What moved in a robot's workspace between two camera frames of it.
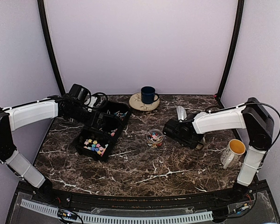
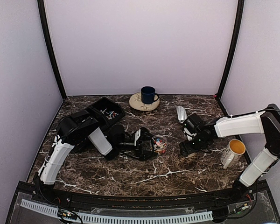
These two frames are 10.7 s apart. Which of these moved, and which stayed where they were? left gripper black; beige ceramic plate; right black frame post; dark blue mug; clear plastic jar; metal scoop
Moved: left gripper black; clear plastic jar
Stayed: right black frame post; beige ceramic plate; dark blue mug; metal scoop
